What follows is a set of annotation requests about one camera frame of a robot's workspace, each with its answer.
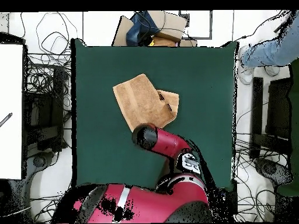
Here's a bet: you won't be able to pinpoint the orange terry towel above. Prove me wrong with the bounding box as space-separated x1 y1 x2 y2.
112 73 180 132

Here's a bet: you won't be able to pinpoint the flat brown cardboard sheet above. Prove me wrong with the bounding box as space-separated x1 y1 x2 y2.
112 15 135 47

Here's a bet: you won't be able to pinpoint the dark green table cloth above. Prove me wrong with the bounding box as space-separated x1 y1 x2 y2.
70 38 239 191

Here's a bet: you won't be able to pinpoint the blue jeans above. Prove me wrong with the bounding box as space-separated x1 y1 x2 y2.
126 10 161 47

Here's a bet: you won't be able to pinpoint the brown cardboard box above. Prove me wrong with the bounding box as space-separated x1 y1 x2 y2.
147 10 189 43

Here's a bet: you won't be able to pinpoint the black equipment rack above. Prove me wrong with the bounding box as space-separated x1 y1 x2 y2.
24 65 68 152

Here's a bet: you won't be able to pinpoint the black stand base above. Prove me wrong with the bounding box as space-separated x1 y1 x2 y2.
254 157 294 187
26 151 57 173

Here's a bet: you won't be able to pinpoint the person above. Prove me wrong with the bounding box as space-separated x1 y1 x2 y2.
238 10 299 85

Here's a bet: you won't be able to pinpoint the white panel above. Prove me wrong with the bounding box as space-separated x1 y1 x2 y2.
0 43 24 180

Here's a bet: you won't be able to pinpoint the grey square floor frame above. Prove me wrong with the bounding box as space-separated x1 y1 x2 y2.
178 10 213 40

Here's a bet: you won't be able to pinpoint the tangle of black cables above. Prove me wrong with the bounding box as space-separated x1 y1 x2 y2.
26 11 78 113

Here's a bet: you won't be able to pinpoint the black chair frame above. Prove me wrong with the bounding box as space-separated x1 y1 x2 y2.
249 76 293 159

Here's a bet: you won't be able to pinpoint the black power adapter cable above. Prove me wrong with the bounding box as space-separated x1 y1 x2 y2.
234 10 284 42

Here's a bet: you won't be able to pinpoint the striped black strap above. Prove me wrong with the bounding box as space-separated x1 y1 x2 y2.
0 112 13 128

